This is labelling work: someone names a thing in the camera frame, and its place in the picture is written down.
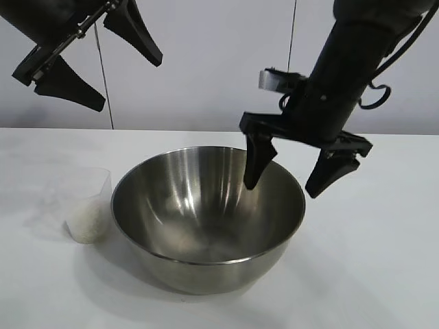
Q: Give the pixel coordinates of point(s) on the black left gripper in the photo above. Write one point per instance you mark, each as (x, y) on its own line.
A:
(37, 20)

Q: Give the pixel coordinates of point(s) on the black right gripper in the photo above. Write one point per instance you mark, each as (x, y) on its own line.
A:
(326, 113)

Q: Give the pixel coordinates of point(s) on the clear plastic measuring cup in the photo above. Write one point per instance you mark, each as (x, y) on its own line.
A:
(92, 188)

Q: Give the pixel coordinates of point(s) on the stainless steel mixing bowl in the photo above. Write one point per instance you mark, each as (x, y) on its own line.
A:
(205, 274)

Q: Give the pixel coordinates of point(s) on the white rice grains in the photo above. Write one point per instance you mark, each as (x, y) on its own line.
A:
(89, 226)

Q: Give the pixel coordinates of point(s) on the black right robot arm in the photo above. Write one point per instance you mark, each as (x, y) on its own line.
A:
(360, 34)

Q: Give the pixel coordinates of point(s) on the thin dark wall strip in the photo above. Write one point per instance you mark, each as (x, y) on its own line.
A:
(102, 68)

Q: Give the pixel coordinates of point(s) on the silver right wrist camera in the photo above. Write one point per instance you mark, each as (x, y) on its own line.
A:
(269, 79)

